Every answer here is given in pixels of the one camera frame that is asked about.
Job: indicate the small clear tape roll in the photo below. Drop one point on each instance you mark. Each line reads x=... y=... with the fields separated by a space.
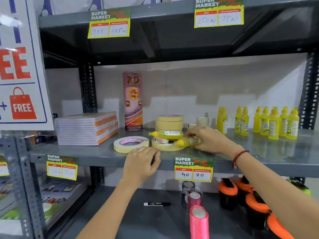
x=192 y=125

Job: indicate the grey side shelving rack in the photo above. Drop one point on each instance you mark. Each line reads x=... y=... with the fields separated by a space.
x=15 y=159

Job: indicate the yellow green price tag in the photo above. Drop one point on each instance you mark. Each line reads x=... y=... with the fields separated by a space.
x=194 y=172
x=3 y=168
x=109 y=28
x=219 y=18
x=61 y=169

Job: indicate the grey metal shelving rack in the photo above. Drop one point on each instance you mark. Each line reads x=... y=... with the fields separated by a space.
x=249 y=159

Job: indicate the person's right hand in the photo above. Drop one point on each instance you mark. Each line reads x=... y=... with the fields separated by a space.
x=216 y=141

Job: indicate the black marker pen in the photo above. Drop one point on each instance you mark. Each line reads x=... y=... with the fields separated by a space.
x=157 y=204

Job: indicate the person's left forearm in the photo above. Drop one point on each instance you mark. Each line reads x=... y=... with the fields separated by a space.
x=109 y=211

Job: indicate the cream tape roll red core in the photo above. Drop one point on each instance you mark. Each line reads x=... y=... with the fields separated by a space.
x=122 y=146

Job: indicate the green black tape dispenser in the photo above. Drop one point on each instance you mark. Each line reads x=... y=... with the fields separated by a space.
x=300 y=187

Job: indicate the row of standing yellow bottles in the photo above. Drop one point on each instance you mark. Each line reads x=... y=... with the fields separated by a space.
x=274 y=124

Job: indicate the person's left hand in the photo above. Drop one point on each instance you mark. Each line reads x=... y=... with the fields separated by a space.
x=138 y=166

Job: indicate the small labelled tape roll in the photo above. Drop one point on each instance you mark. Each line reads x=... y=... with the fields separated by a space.
x=160 y=140

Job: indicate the small yellow glue bottle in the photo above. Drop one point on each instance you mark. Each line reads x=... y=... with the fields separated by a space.
x=181 y=143

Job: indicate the orange black tape dispenser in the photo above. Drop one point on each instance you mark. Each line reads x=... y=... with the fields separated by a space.
x=256 y=211
x=279 y=227
x=227 y=194
x=243 y=190

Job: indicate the stack of colourful magazines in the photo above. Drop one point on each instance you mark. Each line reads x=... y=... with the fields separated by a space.
x=59 y=196

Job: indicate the transparent tape roll stack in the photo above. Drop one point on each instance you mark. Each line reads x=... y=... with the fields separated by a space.
x=187 y=187

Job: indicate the lying yellow bottle white label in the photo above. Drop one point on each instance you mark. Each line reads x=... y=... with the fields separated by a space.
x=169 y=134

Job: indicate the white promo poster sign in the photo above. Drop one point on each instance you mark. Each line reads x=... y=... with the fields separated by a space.
x=22 y=59

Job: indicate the person's left thumb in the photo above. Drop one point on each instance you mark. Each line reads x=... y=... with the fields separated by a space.
x=156 y=160

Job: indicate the person's right forearm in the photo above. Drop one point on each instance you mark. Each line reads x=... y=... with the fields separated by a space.
x=281 y=194

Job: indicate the person's right thumb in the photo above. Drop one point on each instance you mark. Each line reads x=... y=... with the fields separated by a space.
x=202 y=147

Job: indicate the cream masking tape roll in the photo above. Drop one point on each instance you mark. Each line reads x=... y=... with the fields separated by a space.
x=170 y=118
x=169 y=125

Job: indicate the red thread wristband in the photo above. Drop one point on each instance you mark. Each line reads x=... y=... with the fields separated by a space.
x=239 y=156

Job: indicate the pink ribbon roll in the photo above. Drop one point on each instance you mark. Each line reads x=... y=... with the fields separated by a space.
x=198 y=224
x=194 y=199

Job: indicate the tall pink tube canister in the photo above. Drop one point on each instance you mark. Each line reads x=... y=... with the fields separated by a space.
x=132 y=102

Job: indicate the stack of orange-edged notebooks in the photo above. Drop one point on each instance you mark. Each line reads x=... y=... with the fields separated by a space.
x=79 y=129

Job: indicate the white box blue print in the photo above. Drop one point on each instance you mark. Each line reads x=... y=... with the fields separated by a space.
x=72 y=4

